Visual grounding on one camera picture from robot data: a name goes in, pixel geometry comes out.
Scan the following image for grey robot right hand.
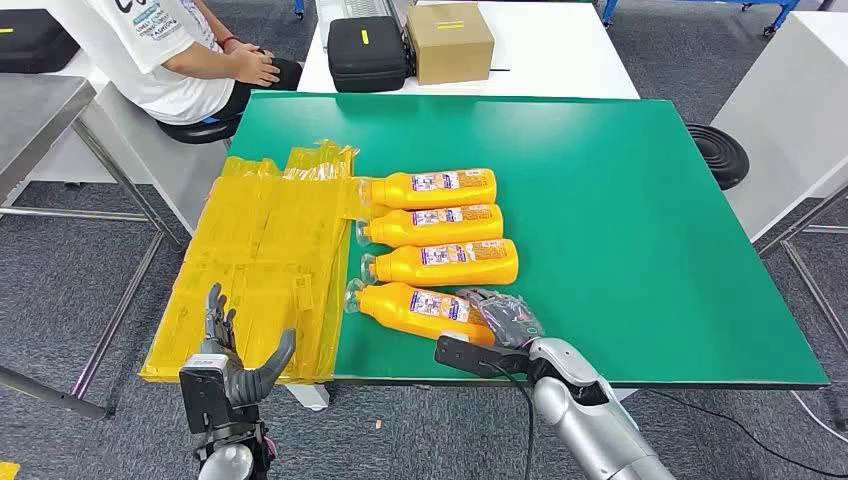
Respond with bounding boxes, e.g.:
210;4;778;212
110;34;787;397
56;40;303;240
457;288;546;350

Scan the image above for person's right hand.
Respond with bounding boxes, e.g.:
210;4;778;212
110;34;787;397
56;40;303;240
228;47;283;89

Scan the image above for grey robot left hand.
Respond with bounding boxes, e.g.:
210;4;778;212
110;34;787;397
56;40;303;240
198;283;297;407

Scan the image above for orange detergent bottle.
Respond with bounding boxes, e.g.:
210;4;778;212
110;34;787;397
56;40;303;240
344;278;498;347
359;239;520;288
356;168;498;211
354;203;505;249

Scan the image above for person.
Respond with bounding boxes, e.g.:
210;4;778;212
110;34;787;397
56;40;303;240
82;0;304;127

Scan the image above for black stool seat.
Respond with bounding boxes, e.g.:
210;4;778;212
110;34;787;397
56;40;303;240
156;115;243;146

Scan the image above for silver laptop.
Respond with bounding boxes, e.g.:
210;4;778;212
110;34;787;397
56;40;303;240
314;0;415;51

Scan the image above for black carrying case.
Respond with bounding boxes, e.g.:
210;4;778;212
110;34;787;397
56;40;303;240
0;9;81;74
327;15;411;94

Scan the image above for white desk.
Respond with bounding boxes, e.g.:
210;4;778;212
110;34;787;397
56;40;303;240
0;46;230;236

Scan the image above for brown cardboard box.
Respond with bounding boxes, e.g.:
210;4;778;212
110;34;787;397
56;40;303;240
405;2;496;86

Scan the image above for grey metal table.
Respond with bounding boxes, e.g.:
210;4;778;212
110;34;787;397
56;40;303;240
0;72;188;422

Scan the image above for black ribbed round stool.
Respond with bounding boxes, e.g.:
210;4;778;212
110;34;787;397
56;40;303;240
685;123;751;192

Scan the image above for white table with metal legs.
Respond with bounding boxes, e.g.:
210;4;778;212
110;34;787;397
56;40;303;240
710;11;848;359

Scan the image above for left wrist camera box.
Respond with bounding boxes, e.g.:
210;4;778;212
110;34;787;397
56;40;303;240
180;354;231;435

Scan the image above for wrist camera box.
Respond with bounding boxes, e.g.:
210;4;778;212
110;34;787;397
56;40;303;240
433;334;531;380
180;354;231;435

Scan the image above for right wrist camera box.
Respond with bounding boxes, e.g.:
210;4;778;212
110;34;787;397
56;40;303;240
433;334;531;380

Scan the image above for black camera cable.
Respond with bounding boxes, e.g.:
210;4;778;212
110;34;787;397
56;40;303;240
486;360;537;480

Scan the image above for black floor cable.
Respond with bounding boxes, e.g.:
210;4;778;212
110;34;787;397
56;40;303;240
645;390;848;480

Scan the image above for white floor cable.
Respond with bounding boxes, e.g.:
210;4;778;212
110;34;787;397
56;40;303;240
791;390;848;445

